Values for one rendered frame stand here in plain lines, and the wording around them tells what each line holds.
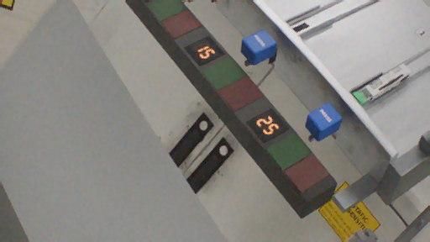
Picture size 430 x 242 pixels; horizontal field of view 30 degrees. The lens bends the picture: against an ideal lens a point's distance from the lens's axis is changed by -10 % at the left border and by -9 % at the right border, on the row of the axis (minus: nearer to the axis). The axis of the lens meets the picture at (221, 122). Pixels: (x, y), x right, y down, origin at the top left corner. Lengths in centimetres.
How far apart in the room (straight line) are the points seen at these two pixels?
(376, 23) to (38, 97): 41
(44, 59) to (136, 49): 64
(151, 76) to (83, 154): 70
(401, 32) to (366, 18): 4
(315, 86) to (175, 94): 51
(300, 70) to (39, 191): 37
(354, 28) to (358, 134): 14
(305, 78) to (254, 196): 41
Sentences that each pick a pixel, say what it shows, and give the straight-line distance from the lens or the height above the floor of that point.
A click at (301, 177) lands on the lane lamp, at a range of 82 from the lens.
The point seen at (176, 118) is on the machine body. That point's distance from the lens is 135.
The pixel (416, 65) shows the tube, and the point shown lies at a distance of 90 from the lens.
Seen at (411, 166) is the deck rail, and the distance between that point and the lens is 82.
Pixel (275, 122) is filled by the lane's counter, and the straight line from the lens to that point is 85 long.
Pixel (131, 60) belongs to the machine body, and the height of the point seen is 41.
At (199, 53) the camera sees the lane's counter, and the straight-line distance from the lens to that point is 89.
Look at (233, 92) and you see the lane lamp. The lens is 86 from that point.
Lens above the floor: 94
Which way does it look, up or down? 21 degrees down
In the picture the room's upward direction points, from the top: 40 degrees clockwise
